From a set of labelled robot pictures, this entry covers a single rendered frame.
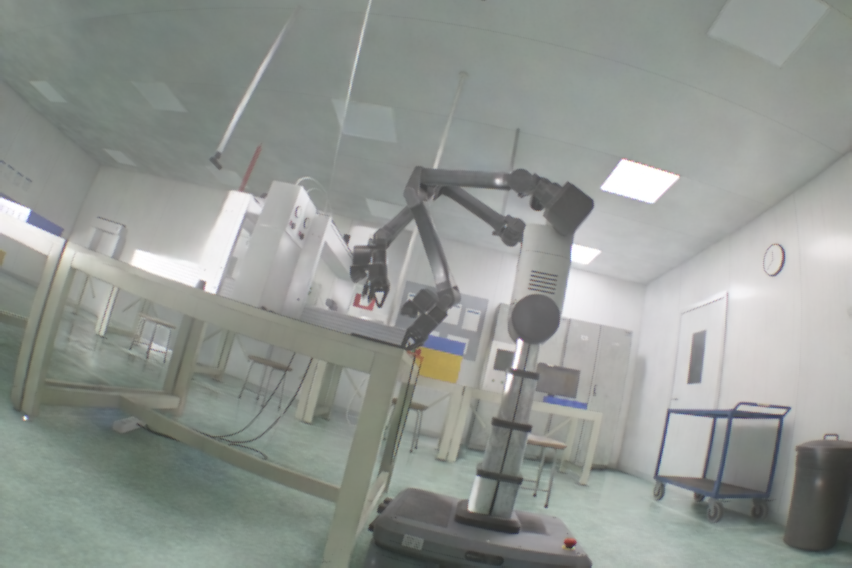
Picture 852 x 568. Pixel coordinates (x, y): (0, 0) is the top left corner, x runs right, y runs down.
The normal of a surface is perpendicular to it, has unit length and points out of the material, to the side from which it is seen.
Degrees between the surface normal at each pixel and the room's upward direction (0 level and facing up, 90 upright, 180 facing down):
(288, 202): 90
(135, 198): 90
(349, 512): 90
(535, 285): 100
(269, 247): 90
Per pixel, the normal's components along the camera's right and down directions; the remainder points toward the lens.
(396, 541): -0.11, -0.34
